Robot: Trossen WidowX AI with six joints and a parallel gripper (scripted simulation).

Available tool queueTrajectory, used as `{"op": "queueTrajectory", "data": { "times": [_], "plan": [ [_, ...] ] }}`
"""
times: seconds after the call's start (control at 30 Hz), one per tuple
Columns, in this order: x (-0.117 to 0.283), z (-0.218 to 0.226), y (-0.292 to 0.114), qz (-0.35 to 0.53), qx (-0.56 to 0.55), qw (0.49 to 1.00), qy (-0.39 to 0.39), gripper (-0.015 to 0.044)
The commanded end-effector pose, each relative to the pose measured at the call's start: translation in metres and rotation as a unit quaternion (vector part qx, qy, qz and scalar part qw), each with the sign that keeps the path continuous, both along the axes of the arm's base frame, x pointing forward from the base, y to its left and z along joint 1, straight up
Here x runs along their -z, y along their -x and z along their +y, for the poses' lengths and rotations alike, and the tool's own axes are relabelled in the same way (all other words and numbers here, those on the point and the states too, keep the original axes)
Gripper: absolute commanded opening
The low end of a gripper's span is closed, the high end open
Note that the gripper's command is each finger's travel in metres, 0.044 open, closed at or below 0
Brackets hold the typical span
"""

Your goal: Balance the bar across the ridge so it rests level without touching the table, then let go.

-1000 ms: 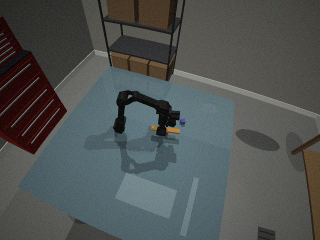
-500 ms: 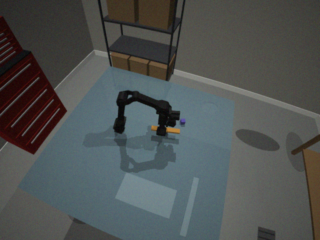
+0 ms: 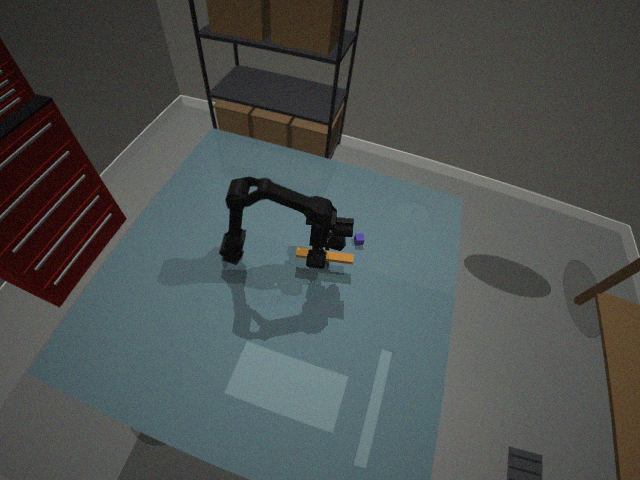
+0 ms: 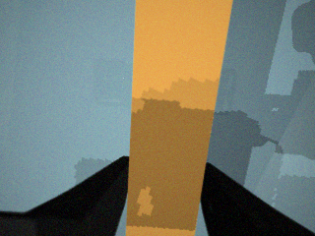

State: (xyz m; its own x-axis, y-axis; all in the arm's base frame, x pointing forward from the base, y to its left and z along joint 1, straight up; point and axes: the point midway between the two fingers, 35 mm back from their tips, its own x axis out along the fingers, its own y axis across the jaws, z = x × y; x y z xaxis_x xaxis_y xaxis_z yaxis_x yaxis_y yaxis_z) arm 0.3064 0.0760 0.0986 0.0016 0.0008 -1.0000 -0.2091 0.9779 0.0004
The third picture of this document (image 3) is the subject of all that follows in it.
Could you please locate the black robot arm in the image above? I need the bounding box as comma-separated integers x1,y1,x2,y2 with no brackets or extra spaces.
220,177,354,265

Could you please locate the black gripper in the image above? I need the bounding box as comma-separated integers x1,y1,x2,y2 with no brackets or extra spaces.
306,232,328,269

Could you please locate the orange bar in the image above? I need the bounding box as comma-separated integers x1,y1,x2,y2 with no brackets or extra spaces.
296,247,354,265

